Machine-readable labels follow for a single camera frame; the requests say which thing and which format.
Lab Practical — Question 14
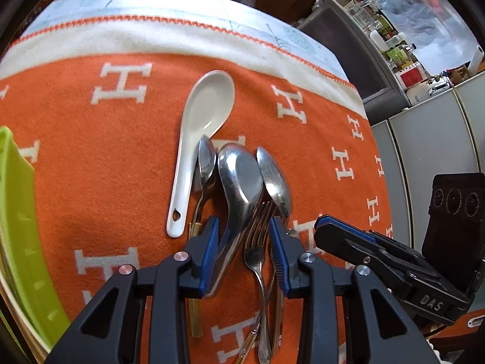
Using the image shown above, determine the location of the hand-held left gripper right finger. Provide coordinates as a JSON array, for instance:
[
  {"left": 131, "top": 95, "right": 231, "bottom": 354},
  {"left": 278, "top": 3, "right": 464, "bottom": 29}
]
[{"left": 269, "top": 218, "right": 436, "bottom": 364}]

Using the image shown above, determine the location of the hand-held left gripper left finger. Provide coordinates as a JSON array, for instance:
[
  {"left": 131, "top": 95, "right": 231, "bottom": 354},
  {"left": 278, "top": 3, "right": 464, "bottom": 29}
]
[{"left": 45, "top": 216, "right": 221, "bottom": 364}]

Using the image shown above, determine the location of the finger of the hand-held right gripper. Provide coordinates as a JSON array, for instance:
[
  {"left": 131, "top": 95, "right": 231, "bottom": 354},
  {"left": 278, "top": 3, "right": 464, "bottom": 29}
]
[{"left": 314, "top": 214, "right": 471, "bottom": 325}]

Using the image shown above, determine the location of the silver metal fork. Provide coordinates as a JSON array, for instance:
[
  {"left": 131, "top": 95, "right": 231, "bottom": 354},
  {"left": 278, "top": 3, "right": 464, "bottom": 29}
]
[{"left": 243, "top": 199, "right": 275, "bottom": 363}]

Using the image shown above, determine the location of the large metal spoon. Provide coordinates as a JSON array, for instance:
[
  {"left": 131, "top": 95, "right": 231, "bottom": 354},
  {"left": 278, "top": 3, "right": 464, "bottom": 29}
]
[{"left": 205, "top": 142, "right": 265, "bottom": 298}]

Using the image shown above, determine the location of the green plastic utensil tray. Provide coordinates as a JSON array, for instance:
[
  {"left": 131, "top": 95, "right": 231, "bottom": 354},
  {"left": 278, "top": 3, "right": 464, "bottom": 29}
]
[{"left": 0, "top": 125, "right": 72, "bottom": 353}]

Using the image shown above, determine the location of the oval metal spoon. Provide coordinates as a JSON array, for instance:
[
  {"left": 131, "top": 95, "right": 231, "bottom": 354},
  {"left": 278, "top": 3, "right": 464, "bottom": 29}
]
[{"left": 256, "top": 146, "right": 294, "bottom": 351}]

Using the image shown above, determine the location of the grey cabinet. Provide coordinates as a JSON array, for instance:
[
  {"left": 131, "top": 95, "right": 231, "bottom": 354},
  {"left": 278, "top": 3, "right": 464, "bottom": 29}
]
[{"left": 369, "top": 79, "right": 485, "bottom": 251}]

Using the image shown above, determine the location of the orange printed blanket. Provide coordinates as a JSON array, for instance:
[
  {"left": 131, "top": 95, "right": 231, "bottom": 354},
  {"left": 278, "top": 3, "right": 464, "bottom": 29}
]
[{"left": 0, "top": 13, "right": 395, "bottom": 364}]

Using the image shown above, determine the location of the red-labelled jar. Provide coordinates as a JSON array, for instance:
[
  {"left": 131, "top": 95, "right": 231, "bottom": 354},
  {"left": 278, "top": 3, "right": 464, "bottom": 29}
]
[{"left": 398, "top": 62, "right": 427, "bottom": 89}]

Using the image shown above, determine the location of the white ceramic spoon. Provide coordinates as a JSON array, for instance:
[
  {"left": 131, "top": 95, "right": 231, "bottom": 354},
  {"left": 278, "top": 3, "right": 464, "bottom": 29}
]
[{"left": 166, "top": 70, "right": 236, "bottom": 239}]

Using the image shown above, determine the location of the white plastic bottle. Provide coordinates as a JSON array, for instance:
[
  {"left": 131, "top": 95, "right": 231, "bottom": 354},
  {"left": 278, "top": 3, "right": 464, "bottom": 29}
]
[{"left": 368, "top": 29, "right": 391, "bottom": 52}]

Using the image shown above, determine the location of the clear glass jar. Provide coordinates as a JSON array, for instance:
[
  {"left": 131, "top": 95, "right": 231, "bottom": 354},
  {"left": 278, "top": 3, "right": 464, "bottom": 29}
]
[{"left": 349, "top": 0, "right": 381, "bottom": 33}]

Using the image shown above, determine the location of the pale blue printed tablecloth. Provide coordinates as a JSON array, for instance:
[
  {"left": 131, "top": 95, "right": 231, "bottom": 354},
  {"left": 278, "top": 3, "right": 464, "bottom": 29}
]
[{"left": 19, "top": 0, "right": 342, "bottom": 76}]

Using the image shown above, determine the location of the small metal spoon gold handle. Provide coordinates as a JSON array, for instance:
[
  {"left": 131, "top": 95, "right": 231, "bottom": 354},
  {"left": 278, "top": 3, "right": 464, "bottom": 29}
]
[{"left": 187, "top": 134, "right": 218, "bottom": 338}]

